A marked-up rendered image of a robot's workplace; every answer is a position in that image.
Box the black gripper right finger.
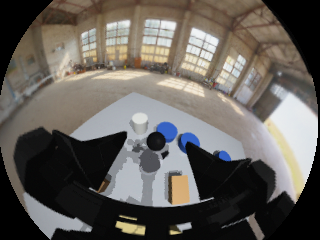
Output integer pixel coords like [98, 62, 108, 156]
[185, 141, 252, 201]

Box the french press coffee maker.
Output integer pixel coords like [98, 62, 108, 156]
[137, 132, 169, 175]

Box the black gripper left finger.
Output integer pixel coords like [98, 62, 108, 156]
[52, 129, 128, 191]

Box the dark blue cylinder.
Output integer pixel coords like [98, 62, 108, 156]
[156, 121, 177, 143]
[179, 132, 200, 153]
[215, 151, 232, 161]

